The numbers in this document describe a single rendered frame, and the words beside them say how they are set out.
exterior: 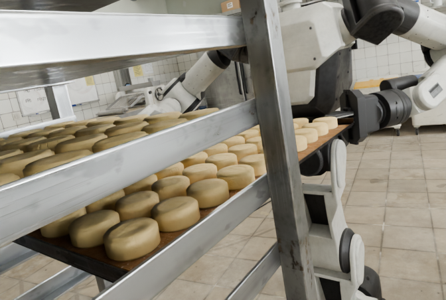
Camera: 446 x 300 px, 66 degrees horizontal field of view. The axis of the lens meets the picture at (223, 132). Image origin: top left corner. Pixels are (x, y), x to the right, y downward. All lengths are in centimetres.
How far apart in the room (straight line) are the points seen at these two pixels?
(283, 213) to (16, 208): 29
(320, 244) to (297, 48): 63
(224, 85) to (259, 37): 486
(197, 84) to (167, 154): 92
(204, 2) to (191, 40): 610
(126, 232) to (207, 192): 11
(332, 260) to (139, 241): 95
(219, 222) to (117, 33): 19
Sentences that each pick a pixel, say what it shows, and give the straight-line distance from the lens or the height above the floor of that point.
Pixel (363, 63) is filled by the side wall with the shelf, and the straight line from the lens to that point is 558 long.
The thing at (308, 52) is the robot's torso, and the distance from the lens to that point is 94.
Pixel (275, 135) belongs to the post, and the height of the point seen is 120.
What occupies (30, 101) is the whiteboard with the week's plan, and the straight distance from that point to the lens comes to 453.
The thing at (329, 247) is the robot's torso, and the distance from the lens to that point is 120.
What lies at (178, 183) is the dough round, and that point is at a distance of 44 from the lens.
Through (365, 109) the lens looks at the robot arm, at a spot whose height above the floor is 114.
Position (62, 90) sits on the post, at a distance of 71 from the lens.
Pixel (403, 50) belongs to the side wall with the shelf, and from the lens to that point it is 555.
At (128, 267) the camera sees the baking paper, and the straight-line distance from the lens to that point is 32.
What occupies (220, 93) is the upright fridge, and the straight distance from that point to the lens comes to 528.
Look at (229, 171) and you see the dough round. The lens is 45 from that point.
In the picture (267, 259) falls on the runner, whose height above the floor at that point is 106.
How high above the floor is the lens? 129
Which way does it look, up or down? 11 degrees down
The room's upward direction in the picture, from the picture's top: 10 degrees counter-clockwise
